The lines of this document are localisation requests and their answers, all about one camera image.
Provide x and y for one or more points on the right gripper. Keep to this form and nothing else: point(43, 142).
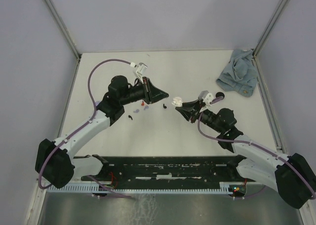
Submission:
point(187, 112)

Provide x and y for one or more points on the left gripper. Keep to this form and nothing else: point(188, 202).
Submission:
point(152, 94)

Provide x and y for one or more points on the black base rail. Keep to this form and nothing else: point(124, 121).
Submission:
point(184, 172)

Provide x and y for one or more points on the aluminium frame post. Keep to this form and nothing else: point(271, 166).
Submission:
point(280, 7)
point(62, 27)

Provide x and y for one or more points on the white cable duct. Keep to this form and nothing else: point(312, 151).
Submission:
point(94, 188)

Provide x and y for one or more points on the right aluminium frame post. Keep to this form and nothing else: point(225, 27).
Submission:
point(280, 7)

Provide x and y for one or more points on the blue denim cloth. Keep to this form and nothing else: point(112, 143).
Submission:
point(239, 74)

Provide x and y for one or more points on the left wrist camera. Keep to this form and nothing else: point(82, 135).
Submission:
point(139, 70)

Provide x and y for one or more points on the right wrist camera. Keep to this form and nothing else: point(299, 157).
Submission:
point(206, 98)

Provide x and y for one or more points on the left aluminium frame post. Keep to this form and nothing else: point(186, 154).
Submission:
point(62, 27)

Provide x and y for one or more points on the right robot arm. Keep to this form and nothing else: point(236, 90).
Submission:
point(289, 175)

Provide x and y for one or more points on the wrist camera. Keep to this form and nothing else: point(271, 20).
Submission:
point(139, 70)
point(206, 98)

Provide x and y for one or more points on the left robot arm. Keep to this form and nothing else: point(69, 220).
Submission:
point(56, 161)

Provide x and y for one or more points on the black earbud charging case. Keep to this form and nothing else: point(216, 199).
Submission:
point(220, 95)

